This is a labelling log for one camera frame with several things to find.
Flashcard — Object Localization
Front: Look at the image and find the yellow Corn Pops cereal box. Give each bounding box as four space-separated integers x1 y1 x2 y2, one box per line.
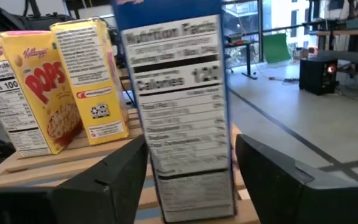
50 17 131 146
0 30 84 159

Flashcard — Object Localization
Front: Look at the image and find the wooden slatted shelf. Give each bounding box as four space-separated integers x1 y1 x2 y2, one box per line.
0 107 260 224

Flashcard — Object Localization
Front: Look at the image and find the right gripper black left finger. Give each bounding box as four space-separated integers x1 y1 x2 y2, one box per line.
0 134 150 224

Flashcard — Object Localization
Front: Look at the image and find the black standing desk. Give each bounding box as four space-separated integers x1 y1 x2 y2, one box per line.
223 39 259 81

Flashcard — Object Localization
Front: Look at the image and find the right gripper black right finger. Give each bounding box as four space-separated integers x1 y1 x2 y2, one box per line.
235 133 358 224

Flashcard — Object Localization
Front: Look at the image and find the blue Frosted Flakes cereal box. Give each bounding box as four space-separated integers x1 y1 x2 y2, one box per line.
110 0 237 223

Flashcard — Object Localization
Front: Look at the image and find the green board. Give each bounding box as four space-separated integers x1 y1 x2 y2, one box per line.
262 33 292 65

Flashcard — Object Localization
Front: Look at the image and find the black box with red light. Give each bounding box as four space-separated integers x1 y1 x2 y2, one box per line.
299 57 339 96

